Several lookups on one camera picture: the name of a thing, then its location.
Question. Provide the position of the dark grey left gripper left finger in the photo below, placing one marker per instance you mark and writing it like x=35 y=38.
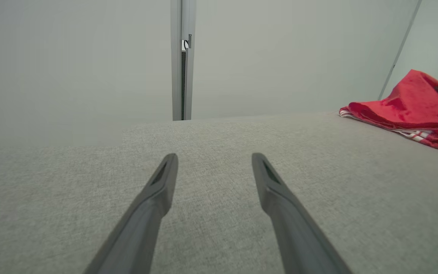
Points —
x=146 y=220

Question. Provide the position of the red and white sports garment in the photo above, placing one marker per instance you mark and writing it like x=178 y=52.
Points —
x=405 y=106

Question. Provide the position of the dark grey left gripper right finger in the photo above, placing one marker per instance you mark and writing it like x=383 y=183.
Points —
x=291 y=224

